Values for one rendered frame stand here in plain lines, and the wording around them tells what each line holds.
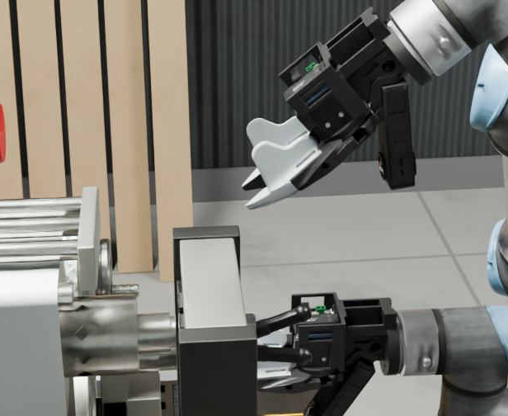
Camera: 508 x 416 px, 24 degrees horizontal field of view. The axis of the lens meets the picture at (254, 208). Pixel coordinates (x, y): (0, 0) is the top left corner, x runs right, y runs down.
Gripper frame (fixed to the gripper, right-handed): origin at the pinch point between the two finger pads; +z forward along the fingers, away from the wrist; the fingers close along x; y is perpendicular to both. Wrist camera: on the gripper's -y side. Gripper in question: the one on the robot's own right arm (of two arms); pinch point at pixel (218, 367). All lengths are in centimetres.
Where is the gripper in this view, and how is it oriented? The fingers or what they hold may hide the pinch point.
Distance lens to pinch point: 136.6
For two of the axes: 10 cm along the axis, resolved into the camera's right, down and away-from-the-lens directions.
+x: 0.9, 4.4, -8.9
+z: -10.0, 0.4, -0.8
